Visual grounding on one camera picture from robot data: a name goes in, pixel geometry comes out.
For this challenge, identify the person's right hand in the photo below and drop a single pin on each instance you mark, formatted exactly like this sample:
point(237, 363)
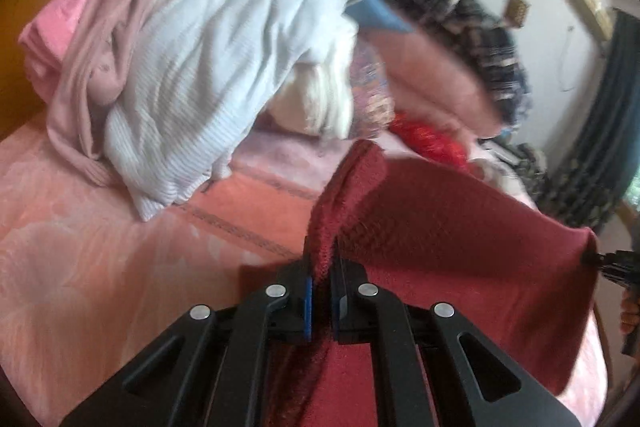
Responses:
point(631, 314)

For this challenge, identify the pink embroidered pillow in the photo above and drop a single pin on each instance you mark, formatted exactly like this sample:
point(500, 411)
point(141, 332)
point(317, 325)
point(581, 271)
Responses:
point(370, 92)

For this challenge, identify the yellow wooden wall fixture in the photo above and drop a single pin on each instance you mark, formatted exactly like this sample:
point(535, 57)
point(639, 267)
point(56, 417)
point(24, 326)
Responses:
point(587, 4)

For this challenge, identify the wall outlet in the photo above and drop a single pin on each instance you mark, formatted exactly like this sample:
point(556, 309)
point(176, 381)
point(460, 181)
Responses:
point(516, 9)

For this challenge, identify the bright red cloth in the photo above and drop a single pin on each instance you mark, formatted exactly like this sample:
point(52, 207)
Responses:
point(430, 142)

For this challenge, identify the dark plaid blanket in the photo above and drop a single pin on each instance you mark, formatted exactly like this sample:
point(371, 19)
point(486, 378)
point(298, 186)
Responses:
point(480, 32)

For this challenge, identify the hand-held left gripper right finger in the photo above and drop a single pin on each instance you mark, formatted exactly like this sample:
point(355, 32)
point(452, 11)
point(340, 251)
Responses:
point(341, 307)

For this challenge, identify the window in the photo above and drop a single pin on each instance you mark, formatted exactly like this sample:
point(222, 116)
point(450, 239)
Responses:
point(634, 193)

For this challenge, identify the dark patterned curtain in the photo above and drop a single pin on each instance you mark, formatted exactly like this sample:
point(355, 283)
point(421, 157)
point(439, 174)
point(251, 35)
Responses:
point(600, 132)

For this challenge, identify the pink folded cloth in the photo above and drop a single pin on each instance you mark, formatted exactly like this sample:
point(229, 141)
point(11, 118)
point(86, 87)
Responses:
point(55, 32)

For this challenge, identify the cream garment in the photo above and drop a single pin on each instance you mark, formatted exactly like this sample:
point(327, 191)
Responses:
point(320, 102)

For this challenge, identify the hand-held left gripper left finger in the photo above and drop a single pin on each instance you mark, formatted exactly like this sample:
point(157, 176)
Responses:
point(307, 307)

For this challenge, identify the white ribbed knit garment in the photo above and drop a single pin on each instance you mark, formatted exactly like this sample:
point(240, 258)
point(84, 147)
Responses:
point(210, 72)

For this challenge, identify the pink floral bed blanket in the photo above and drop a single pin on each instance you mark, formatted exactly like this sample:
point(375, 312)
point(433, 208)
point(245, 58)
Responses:
point(100, 232)

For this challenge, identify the grey plaid garment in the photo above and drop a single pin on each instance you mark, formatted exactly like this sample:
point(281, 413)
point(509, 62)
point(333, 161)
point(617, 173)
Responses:
point(530, 172)

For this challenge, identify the mauve garment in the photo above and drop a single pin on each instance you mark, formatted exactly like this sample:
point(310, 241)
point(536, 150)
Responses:
point(85, 107)

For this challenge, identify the dark red knit sweater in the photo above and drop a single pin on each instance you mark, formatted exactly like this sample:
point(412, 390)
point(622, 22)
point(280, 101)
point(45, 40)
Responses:
point(450, 247)

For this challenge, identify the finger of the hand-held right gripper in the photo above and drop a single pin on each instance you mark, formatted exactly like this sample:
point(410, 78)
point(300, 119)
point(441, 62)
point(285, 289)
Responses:
point(602, 263)

